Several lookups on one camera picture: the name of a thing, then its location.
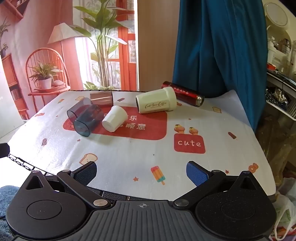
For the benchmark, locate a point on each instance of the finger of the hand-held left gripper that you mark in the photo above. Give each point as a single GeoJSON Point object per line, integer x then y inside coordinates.
{"type": "Point", "coordinates": [4, 150]}

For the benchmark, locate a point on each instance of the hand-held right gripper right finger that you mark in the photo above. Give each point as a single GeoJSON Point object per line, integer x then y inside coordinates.
{"type": "Point", "coordinates": [196, 173]}

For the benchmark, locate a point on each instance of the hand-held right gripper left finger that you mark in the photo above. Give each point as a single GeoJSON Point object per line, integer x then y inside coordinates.
{"type": "Point", "coordinates": [89, 173]}

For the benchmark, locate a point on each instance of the transparent blue cup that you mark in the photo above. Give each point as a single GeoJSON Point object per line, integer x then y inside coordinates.
{"type": "Point", "coordinates": [86, 119]}

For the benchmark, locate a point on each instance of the small white cup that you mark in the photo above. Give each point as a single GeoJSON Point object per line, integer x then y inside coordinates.
{"type": "Point", "coordinates": [114, 119]}

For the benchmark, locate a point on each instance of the rose gold metal cup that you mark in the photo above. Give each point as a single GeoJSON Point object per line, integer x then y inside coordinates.
{"type": "Point", "coordinates": [100, 98]}

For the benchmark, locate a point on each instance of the large cream cup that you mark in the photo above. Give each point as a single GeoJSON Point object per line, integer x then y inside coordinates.
{"type": "Point", "coordinates": [155, 102]}

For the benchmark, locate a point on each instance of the black segmented table edge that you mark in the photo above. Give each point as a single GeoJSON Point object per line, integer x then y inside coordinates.
{"type": "Point", "coordinates": [23, 163]}

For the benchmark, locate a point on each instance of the printed white table mat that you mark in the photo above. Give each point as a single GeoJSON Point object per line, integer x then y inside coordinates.
{"type": "Point", "coordinates": [138, 157]}

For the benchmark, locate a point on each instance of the blue fluffy towel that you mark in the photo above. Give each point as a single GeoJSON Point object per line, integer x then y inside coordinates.
{"type": "Point", "coordinates": [8, 208]}

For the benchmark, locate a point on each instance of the red metal bottle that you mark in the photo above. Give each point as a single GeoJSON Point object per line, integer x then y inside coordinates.
{"type": "Point", "coordinates": [188, 93]}

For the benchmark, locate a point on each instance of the yellowish plastic bag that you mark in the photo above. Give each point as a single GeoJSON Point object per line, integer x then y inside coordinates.
{"type": "Point", "coordinates": [275, 148]}

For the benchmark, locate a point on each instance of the white plastic bag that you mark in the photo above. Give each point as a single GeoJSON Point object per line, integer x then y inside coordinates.
{"type": "Point", "coordinates": [285, 215]}

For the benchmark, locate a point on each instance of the printed room backdrop cloth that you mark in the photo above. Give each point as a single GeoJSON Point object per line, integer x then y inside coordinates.
{"type": "Point", "coordinates": [34, 30]}

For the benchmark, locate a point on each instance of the teal cloth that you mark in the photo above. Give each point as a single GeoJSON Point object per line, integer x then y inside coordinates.
{"type": "Point", "coordinates": [219, 46]}

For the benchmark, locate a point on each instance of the beige wooden panel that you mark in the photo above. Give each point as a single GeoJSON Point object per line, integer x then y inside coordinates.
{"type": "Point", "coordinates": [158, 41]}

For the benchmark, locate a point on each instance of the white plastic bottle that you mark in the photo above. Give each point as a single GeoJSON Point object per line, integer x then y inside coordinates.
{"type": "Point", "coordinates": [272, 52]}

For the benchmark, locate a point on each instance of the brown glass jar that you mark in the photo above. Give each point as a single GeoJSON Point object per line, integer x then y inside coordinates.
{"type": "Point", "coordinates": [285, 46]}

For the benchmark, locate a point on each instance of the white round appliance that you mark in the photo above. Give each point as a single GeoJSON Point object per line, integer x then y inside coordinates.
{"type": "Point", "coordinates": [281, 12]}

